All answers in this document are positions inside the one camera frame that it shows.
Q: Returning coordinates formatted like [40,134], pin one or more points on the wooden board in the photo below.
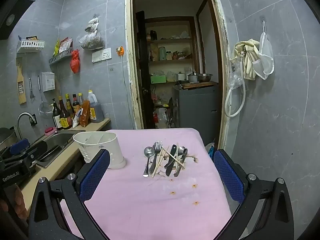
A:
[200,85]

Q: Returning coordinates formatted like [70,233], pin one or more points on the red snack packet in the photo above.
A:
[65,44]

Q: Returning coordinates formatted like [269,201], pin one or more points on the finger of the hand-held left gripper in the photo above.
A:
[18,147]
[36,148]

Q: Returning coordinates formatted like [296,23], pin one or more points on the metal bowl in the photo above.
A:
[205,77]

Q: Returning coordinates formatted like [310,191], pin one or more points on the metal spoon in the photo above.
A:
[181,149]
[148,152]

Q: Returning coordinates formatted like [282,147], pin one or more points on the white plastic utensil holder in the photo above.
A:
[112,142]

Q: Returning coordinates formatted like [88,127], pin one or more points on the metal cooking pot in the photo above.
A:
[5,135]

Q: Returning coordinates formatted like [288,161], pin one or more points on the red plastic bag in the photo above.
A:
[75,62]

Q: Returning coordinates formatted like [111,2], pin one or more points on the wooden grater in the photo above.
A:
[21,85]

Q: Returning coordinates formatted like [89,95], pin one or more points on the clear bag of dried goods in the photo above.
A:
[92,38]

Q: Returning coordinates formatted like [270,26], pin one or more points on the person's left hand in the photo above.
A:
[15,201]

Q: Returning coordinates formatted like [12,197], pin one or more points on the dark wooden door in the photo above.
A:
[141,67]

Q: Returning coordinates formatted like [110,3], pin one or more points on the cream rubber gloves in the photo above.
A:
[247,65]

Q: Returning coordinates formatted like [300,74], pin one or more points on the white blue packet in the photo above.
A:
[76,120]

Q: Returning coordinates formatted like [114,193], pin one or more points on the clear plastic wrap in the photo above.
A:
[236,78]

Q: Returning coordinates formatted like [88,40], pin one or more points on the white wall socket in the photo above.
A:
[106,54]

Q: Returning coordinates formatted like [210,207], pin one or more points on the grey washing machine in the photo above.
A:
[197,110]

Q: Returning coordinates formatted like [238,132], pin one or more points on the dark pump bottle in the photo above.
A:
[57,117]

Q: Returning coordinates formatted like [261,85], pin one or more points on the wooden chopstick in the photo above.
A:
[156,166]
[164,151]
[177,150]
[160,162]

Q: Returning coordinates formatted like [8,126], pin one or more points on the green canister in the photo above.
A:
[162,53]

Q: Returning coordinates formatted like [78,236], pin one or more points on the pink soap dish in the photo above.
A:
[50,130]

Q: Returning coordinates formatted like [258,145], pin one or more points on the door frame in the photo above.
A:
[130,55]

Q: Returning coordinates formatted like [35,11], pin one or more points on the grey wall rack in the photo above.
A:
[61,57]

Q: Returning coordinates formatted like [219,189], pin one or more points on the white power socket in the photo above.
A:
[96,56]

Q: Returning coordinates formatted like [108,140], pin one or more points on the stainless steel sink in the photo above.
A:
[60,138]

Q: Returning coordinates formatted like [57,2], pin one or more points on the wooden shelf unit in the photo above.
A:
[170,40]

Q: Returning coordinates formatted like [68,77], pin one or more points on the white mesh bag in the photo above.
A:
[266,47]

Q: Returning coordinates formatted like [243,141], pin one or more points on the red labelled sauce bottle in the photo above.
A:
[75,102]

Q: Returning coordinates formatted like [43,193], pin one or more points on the metal faucet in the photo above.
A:
[22,120]

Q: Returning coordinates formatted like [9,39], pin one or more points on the black range hood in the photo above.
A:
[15,7]

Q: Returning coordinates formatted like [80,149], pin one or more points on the yellow capped sauce bottle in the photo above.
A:
[68,102]

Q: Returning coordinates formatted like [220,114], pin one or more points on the green box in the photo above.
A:
[158,79]

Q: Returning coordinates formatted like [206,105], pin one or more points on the metal fork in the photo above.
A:
[156,146]

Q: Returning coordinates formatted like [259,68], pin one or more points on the small metal pot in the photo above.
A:
[193,78]

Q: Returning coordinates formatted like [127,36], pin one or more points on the metal wall hook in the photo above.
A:
[262,20]

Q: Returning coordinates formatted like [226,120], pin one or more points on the clear bottle yellow cap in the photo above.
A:
[80,98]

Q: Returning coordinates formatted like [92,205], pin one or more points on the orange noodle packet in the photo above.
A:
[85,113]

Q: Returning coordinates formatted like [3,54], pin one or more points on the blue plastic bag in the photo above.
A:
[210,150]

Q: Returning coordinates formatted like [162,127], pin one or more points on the clear plastic jug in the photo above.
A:
[162,117]

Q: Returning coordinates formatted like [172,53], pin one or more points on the dark sauce bottle yellow label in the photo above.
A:
[65,120]

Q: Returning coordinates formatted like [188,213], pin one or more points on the metal mesh strainer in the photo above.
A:
[44,110]

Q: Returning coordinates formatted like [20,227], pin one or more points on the metal peeler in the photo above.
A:
[31,87]

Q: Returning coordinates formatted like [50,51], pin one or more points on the white wall box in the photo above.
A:
[48,81]

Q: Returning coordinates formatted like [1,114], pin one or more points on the large dark oil jug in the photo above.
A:
[96,110]

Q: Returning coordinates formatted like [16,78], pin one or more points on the black wall socket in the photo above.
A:
[33,120]

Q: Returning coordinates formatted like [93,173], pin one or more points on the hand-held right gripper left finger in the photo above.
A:
[95,177]

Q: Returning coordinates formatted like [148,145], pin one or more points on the white wall basket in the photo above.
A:
[30,46]

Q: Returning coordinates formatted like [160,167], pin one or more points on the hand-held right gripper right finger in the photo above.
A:
[228,177]

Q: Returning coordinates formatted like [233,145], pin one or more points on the green yellow snack packet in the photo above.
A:
[56,48]

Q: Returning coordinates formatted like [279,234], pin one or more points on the pink tablecloth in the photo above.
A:
[150,205]

